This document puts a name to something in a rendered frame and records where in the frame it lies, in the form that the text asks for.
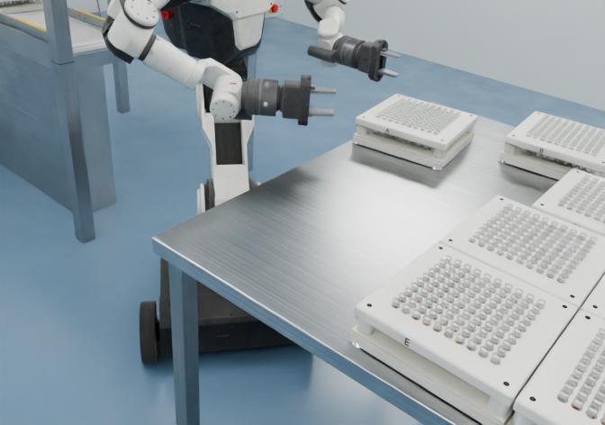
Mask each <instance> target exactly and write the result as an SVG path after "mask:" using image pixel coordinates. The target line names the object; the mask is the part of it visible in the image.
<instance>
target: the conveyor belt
mask: <svg viewBox="0 0 605 425"><path fill-rule="evenodd" d="M9 15H11V16H13V17H16V18H20V19H22V20H25V21H26V22H29V23H33V24H35V25H38V26H40V27H41V28H44V29H46V23H45V17H44V11H43V10H37V11H30V12H22V13H15V14H9ZM68 19H69V26H70V33H71V40H72V48H73V56H74V57H77V56H82V55H86V54H91V53H96V52H101V51H106V50H108V49H107V47H106V45H105V43H104V37H103V35H102V28H99V27H97V26H94V25H92V24H90V23H85V22H82V21H80V20H78V19H75V18H72V17H70V16H69V17H68Z"/></svg>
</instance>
